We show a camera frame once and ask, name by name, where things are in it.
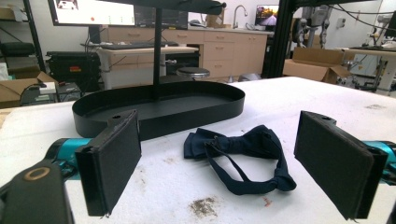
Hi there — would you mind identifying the round black stool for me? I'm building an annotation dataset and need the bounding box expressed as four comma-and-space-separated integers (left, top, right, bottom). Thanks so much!
176, 66, 211, 80

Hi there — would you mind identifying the cardboard box with black devices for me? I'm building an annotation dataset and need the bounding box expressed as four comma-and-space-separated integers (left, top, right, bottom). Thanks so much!
0, 71, 82, 109

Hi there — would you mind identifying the black oval two-tier tray stand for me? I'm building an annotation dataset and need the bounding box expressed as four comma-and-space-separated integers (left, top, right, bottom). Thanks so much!
71, 0, 247, 142

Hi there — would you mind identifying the white desk with keyboard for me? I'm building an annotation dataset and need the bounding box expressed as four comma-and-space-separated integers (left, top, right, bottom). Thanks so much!
81, 40, 200, 91

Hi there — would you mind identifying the black equipment case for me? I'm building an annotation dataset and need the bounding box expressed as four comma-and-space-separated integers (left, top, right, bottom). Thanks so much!
46, 50, 102, 93

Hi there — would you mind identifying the navy blue bow tie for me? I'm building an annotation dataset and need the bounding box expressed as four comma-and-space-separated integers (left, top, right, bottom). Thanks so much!
183, 124, 298, 196

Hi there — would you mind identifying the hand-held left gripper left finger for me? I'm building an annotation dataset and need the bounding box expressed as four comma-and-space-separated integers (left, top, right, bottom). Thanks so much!
46, 108, 143, 217

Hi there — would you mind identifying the chrome faucet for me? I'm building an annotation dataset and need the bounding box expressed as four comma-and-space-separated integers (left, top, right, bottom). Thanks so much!
232, 5, 249, 30

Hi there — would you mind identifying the open cardboard box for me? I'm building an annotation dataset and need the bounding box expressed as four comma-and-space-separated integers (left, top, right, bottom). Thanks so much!
282, 47, 353, 85

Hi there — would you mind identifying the white workbench table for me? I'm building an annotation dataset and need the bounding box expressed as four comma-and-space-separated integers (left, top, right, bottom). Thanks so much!
337, 46, 396, 97

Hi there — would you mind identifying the computer monitor with white screen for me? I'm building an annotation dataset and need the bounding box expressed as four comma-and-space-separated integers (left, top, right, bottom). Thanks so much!
47, 0, 136, 27

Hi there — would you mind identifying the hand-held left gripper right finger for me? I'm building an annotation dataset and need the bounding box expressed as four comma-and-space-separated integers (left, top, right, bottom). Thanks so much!
293, 110, 396, 220

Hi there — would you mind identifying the small monitor with road picture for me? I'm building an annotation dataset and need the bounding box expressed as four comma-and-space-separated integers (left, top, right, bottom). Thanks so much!
254, 4, 280, 28

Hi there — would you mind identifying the beige cabinet with drawers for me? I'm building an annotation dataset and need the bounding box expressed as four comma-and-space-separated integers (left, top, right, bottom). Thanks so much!
100, 25, 269, 82

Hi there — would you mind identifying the black metal frame post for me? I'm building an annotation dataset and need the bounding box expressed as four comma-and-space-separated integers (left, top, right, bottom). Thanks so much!
268, 0, 297, 78

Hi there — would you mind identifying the black metal shelf rack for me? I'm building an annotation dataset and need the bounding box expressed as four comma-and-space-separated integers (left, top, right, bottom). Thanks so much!
0, 0, 47, 73

